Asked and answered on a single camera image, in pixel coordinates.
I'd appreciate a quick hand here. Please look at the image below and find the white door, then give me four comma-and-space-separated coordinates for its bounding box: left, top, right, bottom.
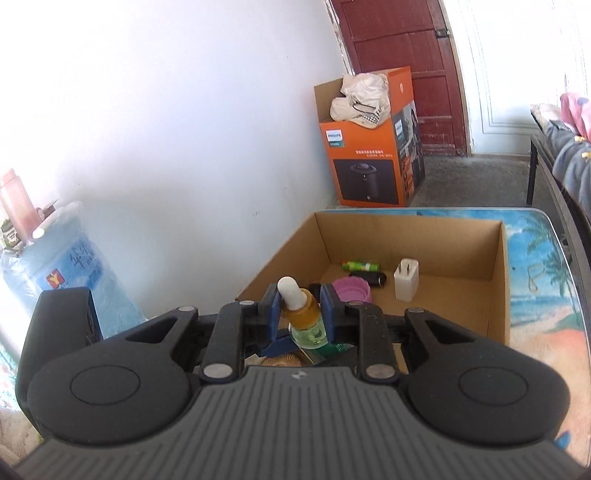
444, 0, 570, 158

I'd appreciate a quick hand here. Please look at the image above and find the blue water jug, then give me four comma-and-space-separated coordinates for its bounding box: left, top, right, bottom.
0, 200, 149, 343

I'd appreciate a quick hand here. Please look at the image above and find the gold ribbed jar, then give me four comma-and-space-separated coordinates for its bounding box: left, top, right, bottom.
264, 353, 306, 368

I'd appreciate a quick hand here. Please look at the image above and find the large brown cardboard box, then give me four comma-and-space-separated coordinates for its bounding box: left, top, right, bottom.
235, 211, 511, 376

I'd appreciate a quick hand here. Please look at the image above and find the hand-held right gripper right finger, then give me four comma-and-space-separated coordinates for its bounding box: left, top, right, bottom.
320, 282, 477, 384

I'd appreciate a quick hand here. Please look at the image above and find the white plug charger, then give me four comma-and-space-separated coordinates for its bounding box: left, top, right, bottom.
393, 258, 420, 304

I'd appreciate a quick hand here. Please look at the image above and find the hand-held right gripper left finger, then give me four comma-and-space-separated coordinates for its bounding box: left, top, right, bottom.
124, 283, 285, 385

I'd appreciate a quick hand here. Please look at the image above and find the pink round lid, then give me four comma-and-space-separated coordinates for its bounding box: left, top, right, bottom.
332, 276, 371, 304

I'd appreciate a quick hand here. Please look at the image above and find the pink printed blanket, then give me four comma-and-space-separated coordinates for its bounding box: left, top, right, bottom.
558, 91, 591, 140

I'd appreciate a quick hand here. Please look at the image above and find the grey blanket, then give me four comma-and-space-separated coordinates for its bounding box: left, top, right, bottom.
544, 119, 591, 219

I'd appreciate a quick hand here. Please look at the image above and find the green dropper bottle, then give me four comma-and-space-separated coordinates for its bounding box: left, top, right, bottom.
276, 275, 330, 350

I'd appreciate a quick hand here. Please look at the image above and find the pink bottle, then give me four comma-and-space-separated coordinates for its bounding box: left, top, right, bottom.
0, 168, 43, 237

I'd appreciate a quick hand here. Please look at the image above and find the black car key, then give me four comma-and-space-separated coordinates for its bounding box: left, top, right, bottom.
350, 271, 388, 289

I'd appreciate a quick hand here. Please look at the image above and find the dark red wooden door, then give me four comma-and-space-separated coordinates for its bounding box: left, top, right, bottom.
328, 0, 468, 158

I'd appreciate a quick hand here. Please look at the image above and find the bed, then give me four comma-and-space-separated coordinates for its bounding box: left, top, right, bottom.
525, 103, 591, 282

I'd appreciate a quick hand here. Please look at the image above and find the orange appliance box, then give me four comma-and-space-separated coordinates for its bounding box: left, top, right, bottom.
313, 65, 427, 209

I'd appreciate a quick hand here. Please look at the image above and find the beige cloth bag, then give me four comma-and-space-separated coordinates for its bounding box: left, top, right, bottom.
329, 72, 391, 129

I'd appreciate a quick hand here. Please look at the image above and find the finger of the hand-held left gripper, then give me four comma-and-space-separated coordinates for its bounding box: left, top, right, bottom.
257, 335, 297, 359

